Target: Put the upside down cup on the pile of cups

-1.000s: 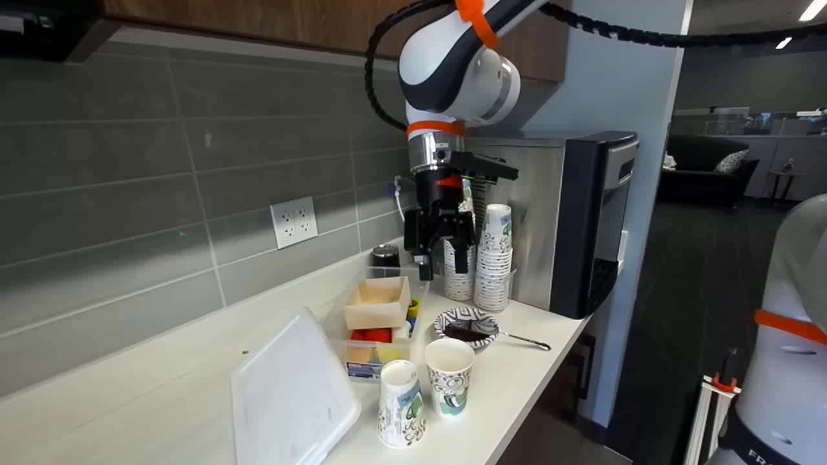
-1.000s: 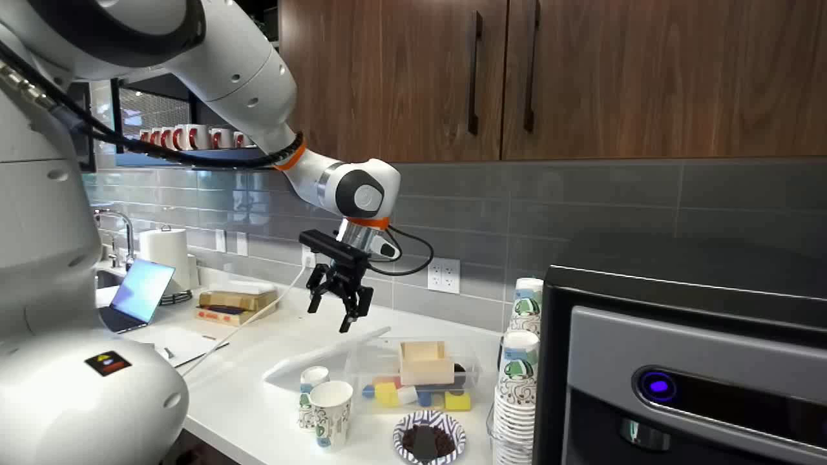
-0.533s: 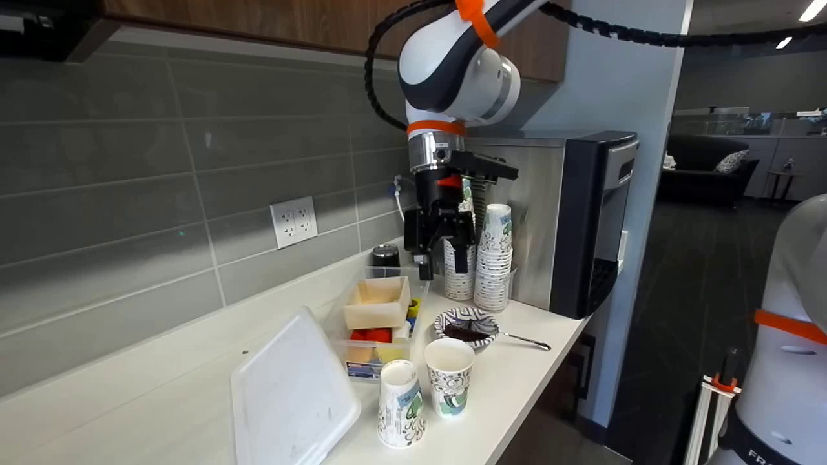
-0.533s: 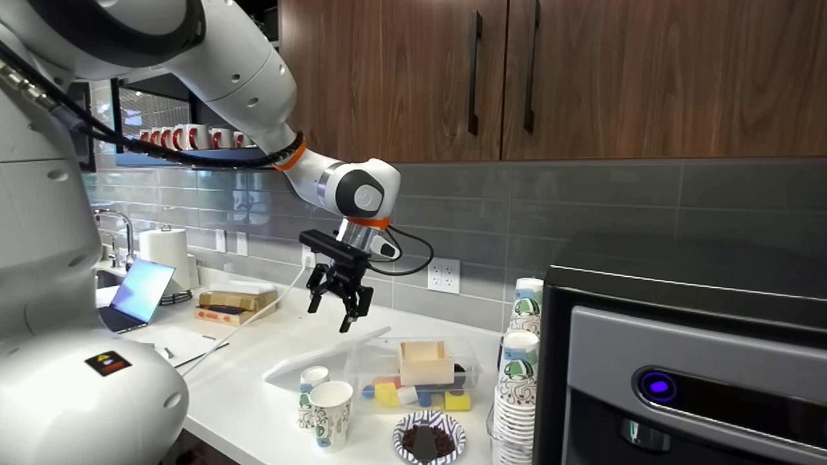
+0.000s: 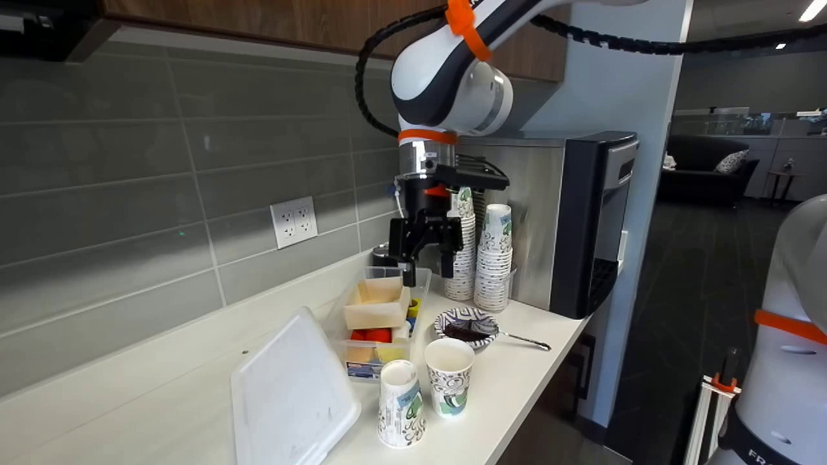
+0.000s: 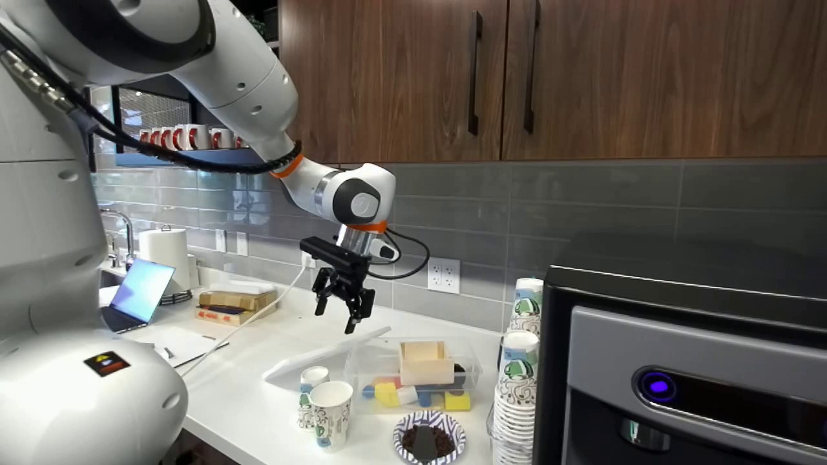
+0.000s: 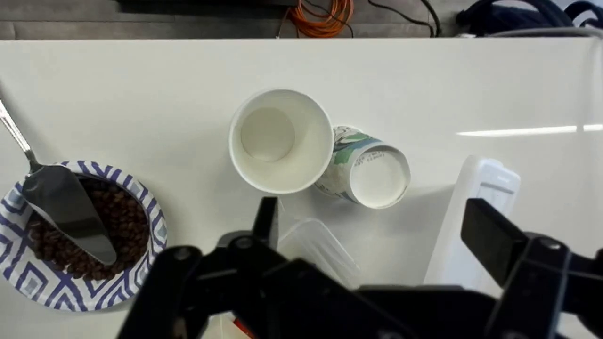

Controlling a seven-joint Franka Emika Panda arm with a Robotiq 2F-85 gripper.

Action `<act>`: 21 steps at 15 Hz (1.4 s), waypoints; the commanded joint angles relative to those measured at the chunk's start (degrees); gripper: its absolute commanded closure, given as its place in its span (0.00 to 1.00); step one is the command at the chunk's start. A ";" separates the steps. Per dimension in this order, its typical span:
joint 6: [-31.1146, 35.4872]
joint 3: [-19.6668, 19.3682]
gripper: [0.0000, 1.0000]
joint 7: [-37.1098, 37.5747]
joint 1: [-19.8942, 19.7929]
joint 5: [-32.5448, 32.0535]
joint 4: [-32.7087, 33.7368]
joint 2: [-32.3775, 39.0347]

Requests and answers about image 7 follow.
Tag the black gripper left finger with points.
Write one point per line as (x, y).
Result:
(190, 289)

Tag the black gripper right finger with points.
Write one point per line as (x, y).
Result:
(534, 276)

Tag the patterned paper cup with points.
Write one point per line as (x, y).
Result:
(282, 142)
(378, 176)

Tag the clear plastic cup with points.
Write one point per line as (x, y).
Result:
(478, 208)

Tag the pile of coffee beans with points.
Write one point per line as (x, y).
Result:
(126, 220)

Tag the upright patterned paper cup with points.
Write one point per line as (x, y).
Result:
(282, 142)

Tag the metal scoop spoon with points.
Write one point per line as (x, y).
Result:
(69, 208)

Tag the blue patterned paper bowl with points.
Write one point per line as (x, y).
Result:
(39, 284)

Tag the dark blue bag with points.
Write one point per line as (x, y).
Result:
(502, 16)

